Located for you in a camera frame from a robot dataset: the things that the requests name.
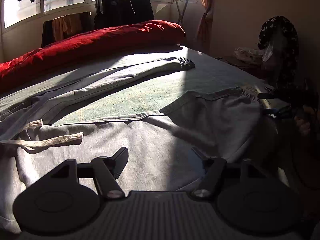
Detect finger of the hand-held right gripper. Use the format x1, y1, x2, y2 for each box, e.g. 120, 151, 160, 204
257, 92, 284, 100
265, 107, 294, 119

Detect person's right hand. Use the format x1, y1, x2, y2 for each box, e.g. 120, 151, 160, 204
294, 105, 316, 137

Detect grey sweatpants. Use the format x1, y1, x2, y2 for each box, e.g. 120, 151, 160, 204
0, 56, 285, 235

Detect metal clothes drying rack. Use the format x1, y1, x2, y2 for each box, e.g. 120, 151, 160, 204
94, 0, 193, 25

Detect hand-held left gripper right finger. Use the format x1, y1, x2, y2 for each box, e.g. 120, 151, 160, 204
190, 147, 266, 200

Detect dark star-print cloth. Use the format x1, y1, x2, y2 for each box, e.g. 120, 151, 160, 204
257, 16, 299, 85

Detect orange patterned curtain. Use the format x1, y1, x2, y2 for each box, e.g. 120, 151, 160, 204
196, 0, 215, 53

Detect bed with green plaid sheet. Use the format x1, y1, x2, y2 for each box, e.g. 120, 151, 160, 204
0, 44, 288, 205

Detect dark hanging garment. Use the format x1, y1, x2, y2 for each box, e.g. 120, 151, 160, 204
41, 20, 54, 48

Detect brown hanging garment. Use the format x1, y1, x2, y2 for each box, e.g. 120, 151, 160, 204
80, 11, 93, 32

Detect plain black jacket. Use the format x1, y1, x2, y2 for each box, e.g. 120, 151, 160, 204
119, 0, 154, 25

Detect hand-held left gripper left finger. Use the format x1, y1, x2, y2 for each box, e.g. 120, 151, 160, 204
51, 146, 129, 200

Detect black jacket with round patch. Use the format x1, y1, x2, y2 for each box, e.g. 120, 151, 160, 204
94, 0, 120, 29

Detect clear plastic bag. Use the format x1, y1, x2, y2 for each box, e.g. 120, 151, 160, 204
261, 40, 275, 63

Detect bay window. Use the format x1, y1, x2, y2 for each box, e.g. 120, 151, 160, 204
0, 0, 203, 28

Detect red quilt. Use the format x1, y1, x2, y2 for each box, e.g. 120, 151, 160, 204
0, 20, 185, 93

